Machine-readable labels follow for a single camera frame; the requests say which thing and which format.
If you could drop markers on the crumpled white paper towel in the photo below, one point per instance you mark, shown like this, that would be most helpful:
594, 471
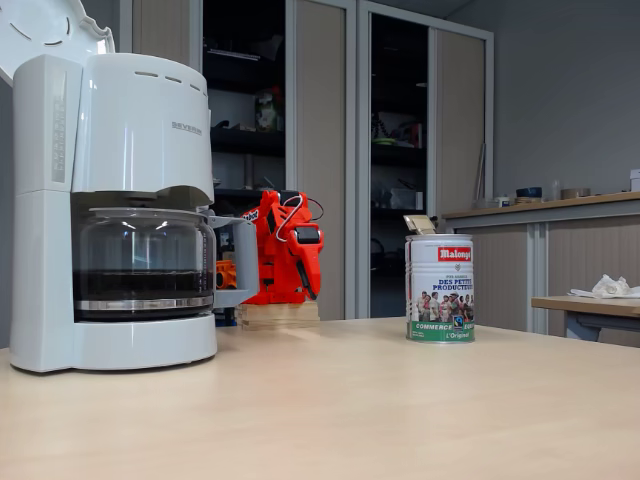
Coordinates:
607, 287

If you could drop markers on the green and red package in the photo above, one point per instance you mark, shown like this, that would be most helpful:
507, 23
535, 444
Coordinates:
267, 112

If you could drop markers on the beige tape roll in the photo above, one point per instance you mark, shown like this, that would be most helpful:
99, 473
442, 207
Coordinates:
575, 194

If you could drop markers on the grey cabinet with tambour doors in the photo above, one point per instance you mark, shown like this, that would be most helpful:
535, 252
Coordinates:
460, 100
320, 75

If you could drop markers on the orange table clamp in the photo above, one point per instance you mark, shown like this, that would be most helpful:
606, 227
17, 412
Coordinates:
226, 275

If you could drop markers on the dark blue bowl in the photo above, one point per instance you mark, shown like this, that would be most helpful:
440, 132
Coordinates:
529, 192

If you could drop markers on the wooden base block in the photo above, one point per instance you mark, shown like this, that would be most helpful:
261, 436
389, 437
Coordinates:
280, 315

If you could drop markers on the small white box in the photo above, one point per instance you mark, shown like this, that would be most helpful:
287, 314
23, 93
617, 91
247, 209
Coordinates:
635, 180

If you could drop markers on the long grey sideboard counter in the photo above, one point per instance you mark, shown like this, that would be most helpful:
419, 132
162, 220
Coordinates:
590, 250

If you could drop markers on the white drip coffee maker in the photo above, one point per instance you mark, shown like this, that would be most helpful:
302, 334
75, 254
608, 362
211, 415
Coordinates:
130, 140

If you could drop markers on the Malongo coffee tin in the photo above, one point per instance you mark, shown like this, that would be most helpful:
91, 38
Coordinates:
440, 300

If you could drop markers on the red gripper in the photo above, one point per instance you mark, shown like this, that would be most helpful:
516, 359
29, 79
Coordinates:
308, 255

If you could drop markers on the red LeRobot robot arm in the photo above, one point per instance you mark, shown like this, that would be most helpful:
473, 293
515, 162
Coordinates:
280, 270

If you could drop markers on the small wooden side table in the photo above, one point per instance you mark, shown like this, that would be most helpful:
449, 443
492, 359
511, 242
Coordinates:
590, 306

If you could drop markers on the clear glass jar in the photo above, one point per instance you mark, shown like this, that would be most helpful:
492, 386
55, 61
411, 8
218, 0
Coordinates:
555, 192

